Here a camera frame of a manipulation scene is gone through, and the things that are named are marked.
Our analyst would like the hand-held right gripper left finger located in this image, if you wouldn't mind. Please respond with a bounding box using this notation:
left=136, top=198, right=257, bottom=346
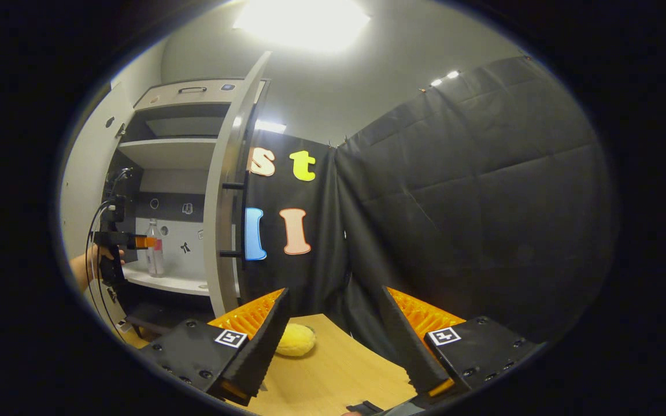
left=139, top=288, right=290, bottom=406

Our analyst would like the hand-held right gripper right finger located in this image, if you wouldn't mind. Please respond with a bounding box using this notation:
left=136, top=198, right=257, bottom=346
left=380, top=286, right=545, bottom=399

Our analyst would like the clear plastic bottle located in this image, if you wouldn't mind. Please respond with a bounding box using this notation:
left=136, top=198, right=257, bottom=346
left=146, top=218, right=165, bottom=278

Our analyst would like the grey cabinet door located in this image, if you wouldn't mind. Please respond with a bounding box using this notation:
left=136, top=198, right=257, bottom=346
left=203, top=51, right=273, bottom=317
left=60, top=83, right=137, bottom=341

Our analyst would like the grey cabinet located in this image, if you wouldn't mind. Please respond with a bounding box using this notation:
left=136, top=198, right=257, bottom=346
left=102, top=78, right=270, bottom=339

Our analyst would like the yellow plush toy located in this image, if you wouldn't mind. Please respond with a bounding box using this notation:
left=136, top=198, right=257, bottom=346
left=275, top=323, right=317, bottom=357

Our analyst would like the black backdrop cloth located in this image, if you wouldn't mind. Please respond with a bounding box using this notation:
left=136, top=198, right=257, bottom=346
left=240, top=55, right=620, bottom=370

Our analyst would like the large ceiling light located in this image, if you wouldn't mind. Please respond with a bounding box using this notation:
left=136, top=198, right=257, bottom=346
left=234, top=0, right=371, bottom=54

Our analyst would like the black cable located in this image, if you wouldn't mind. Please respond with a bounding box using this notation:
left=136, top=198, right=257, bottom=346
left=84, top=168, right=134, bottom=341

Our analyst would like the black door handle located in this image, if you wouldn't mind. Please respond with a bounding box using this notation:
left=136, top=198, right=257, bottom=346
left=220, top=182, right=248, bottom=259

